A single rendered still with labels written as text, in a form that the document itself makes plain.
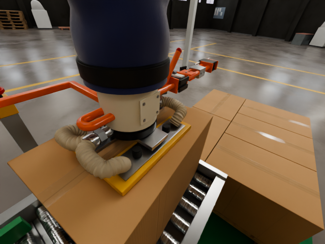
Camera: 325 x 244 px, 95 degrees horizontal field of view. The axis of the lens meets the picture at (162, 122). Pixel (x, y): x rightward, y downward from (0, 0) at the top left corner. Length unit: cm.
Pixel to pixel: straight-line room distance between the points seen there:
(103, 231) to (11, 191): 158
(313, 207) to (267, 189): 21
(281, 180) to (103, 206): 101
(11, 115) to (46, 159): 37
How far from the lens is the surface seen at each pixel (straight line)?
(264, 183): 110
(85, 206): 42
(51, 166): 52
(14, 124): 90
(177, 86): 59
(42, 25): 1380
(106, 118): 40
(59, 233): 88
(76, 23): 37
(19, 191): 188
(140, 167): 42
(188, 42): 418
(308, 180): 130
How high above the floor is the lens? 131
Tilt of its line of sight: 36 degrees down
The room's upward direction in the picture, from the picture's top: 4 degrees clockwise
